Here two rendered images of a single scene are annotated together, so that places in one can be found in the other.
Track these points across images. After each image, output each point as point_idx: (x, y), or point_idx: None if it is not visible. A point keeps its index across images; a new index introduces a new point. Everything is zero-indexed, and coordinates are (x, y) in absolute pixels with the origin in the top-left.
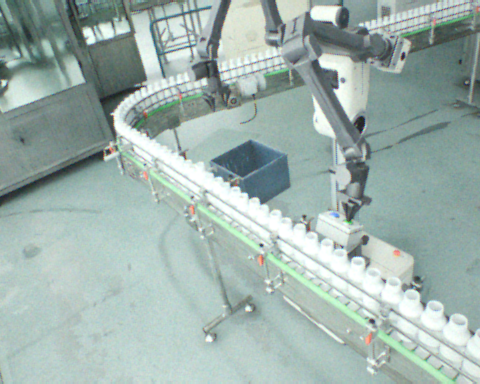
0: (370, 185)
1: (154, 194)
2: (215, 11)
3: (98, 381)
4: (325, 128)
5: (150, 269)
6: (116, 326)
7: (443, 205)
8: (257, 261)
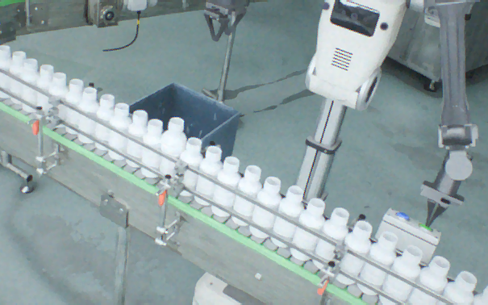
0: (263, 156)
1: (42, 161)
2: None
3: None
4: (327, 85)
5: None
6: None
7: (352, 189)
8: (274, 283)
